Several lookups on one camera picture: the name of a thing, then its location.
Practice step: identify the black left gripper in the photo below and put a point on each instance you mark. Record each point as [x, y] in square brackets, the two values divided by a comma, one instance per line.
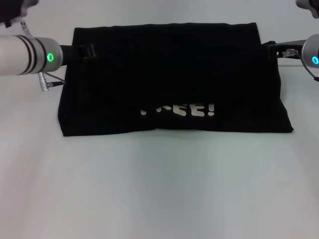
[69, 54]

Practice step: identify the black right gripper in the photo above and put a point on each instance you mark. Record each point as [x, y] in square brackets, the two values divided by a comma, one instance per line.
[289, 46]

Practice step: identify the black t-shirt with white print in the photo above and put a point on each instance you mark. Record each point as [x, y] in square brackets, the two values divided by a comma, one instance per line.
[174, 74]

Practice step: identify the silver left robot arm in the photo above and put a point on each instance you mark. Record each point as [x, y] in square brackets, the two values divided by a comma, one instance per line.
[15, 54]

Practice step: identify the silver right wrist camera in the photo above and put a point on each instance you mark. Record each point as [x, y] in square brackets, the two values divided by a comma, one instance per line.
[311, 7]

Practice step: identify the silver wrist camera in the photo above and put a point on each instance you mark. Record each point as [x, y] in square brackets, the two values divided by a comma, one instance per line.
[10, 10]
[311, 7]

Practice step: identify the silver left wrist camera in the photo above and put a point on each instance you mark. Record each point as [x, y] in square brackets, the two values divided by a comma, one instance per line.
[10, 10]

